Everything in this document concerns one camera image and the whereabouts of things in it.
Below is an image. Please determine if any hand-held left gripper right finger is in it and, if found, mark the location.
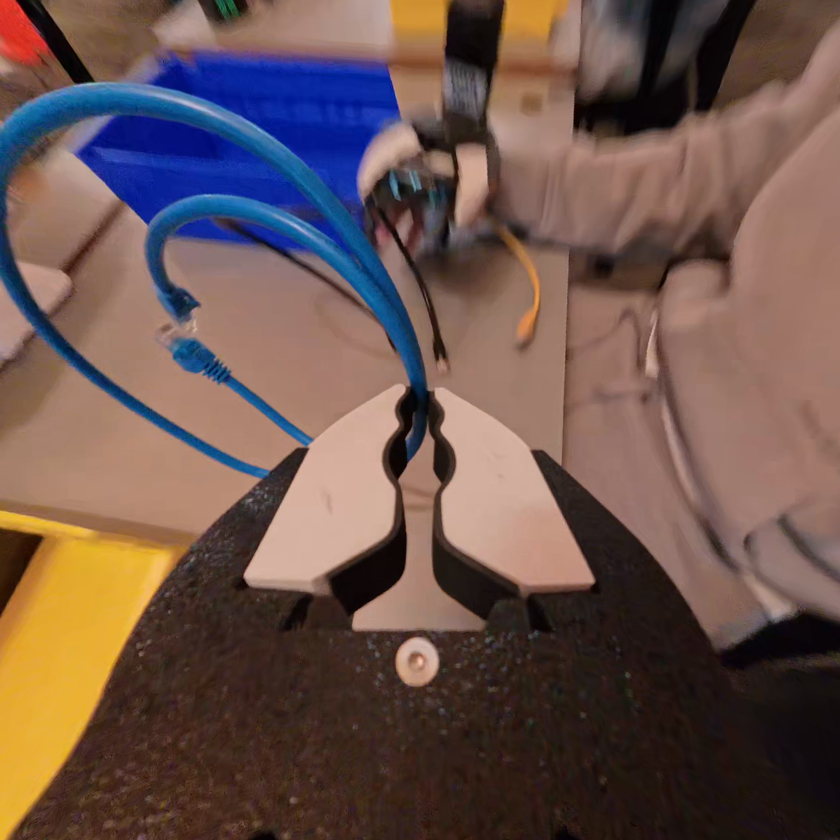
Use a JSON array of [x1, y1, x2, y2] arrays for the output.
[[430, 387, 598, 621]]

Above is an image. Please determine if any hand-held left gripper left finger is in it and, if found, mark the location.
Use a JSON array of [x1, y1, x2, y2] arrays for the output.
[[243, 384, 409, 616]]

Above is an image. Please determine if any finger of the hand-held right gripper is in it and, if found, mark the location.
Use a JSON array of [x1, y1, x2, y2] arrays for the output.
[[454, 142, 493, 228], [358, 122, 426, 202]]

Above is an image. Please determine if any black network splitter box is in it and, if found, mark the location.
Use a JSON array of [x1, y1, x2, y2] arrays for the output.
[[371, 165, 460, 258]]

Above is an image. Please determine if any yellow ethernet cable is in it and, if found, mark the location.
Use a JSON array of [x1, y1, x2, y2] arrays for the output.
[[489, 220, 543, 350]]

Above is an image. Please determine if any black thin cable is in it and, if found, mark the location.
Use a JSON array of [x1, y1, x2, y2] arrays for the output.
[[215, 203, 452, 376]]

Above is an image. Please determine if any blue ethernet cable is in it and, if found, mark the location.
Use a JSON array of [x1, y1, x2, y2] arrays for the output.
[[0, 82, 431, 480]]

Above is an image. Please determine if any yellow plastic bin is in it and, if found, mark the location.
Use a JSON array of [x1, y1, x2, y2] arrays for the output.
[[0, 511, 193, 840]]

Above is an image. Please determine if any person's right forearm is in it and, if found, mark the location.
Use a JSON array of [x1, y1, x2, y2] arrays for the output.
[[491, 84, 840, 258]]

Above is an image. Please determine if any blue plastic bin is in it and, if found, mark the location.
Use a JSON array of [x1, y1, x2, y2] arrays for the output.
[[74, 49, 403, 252]]

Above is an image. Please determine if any person's grey hoodie torso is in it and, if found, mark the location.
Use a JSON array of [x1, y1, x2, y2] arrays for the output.
[[563, 36, 840, 654]]

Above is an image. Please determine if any black pole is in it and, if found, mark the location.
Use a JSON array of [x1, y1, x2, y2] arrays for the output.
[[14, 0, 95, 85]]

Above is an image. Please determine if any red object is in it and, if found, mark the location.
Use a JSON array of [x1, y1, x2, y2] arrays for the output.
[[0, 0, 52, 68]]

